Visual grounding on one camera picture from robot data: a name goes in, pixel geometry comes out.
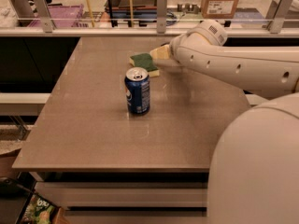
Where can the green and yellow sponge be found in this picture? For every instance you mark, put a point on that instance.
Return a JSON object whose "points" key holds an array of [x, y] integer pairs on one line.
{"points": [[144, 60]]}

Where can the green snack bag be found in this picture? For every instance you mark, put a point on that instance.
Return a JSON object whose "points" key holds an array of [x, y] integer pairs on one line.
{"points": [[38, 211]]}

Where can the purple plastic crate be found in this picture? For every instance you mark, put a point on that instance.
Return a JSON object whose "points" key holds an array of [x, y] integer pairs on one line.
{"points": [[61, 16]]}

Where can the grey metal right post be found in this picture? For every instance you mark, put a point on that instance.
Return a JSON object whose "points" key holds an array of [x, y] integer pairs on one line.
{"points": [[282, 14]]}

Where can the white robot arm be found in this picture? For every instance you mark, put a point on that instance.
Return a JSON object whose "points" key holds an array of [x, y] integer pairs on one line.
{"points": [[254, 171]]}

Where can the cardboard box with label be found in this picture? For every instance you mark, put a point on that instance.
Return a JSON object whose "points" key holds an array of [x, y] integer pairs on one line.
{"points": [[218, 9]]}

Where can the yellow broom handle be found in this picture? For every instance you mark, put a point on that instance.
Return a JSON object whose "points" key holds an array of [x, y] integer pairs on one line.
{"points": [[90, 12]]}

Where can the blue Pepsi soda can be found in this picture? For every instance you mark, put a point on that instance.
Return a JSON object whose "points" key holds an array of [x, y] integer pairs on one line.
{"points": [[137, 84]]}

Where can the grey metal railing post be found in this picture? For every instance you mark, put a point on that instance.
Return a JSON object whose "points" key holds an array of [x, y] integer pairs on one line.
{"points": [[161, 16]]}

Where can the grey drawer cabinet front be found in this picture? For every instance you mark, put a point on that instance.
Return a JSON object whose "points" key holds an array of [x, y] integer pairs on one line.
{"points": [[128, 203]]}

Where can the grey metal left post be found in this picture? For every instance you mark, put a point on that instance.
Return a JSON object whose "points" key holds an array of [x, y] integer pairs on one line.
{"points": [[44, 16]]}

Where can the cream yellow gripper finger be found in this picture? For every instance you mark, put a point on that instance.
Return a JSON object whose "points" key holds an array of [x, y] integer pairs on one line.
{"points": [[161, 53]]}

